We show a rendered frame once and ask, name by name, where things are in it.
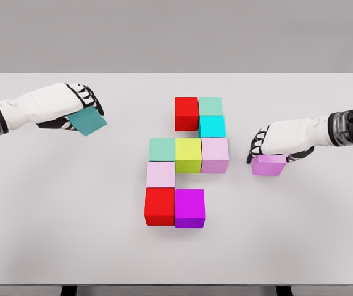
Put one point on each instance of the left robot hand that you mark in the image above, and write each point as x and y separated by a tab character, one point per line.
60	98

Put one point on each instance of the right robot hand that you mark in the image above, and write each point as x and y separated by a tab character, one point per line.
283	137

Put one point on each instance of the orchid purple block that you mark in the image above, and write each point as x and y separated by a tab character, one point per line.
269	165

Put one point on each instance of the teal block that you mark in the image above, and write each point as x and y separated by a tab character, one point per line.
88	121

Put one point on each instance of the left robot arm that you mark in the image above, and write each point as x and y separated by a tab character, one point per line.
6	112

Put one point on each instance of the pale pink block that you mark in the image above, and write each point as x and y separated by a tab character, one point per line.
215	152
160	174

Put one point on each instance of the cyan block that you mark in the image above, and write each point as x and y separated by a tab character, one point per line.
212	126

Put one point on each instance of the mint green block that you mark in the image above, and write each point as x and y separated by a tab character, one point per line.
162	149
211	106

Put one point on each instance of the yellow-green block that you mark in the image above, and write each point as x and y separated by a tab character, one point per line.
188	154

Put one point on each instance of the red block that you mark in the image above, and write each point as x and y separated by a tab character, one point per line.
160	205
186	112

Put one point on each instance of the magenta block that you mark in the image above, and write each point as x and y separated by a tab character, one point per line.
189	206

